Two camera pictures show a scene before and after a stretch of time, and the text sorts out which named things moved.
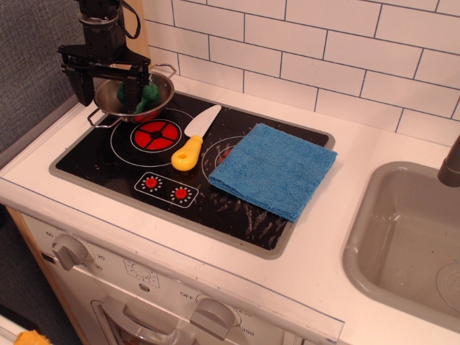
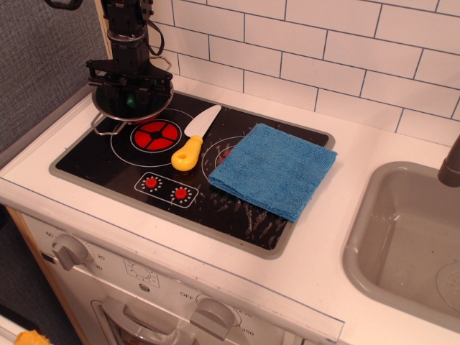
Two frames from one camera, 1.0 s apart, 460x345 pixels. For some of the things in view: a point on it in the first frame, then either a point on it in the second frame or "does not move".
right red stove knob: (180, 194) does not move
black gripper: (105, 49) → (129, 66)
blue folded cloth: (271, 172) does not move
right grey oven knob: (213, 318) does not move
